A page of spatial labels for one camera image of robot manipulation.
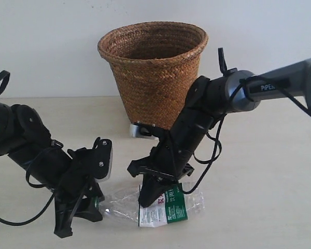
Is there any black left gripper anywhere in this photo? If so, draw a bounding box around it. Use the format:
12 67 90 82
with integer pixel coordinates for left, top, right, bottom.
54 147 104 238

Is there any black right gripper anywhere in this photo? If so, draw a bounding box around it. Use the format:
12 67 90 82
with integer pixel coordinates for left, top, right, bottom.
127 145 194 208

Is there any clear plastic water bottle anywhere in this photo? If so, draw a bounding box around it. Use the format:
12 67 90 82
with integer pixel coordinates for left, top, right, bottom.
93 183 205 228

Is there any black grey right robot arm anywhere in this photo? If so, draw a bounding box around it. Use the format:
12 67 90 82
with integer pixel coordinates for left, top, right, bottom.
128 56 311 208

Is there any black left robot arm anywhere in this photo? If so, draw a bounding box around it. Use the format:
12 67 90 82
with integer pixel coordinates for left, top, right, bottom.
0 102 104 238

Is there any brown woven wicker basket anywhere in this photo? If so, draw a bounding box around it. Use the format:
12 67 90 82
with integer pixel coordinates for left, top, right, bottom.
97 21 208 129

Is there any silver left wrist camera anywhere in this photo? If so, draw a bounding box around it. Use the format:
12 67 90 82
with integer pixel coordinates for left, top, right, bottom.
92 137 113 183

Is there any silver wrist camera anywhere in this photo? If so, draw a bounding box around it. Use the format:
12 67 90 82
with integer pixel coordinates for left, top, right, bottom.
92 137 113 183
130 122 159 140

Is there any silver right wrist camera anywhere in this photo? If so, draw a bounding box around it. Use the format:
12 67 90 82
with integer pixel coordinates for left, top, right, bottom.
130 122 159 140

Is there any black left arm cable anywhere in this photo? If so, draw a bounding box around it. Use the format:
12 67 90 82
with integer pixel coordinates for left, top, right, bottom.
0 70 73 226

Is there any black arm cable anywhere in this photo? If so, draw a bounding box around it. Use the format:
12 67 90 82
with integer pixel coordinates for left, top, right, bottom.
182 48 311 194
0 70 73 226

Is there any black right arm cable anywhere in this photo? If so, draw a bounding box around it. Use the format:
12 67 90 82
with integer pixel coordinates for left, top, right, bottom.
182 48 311 194

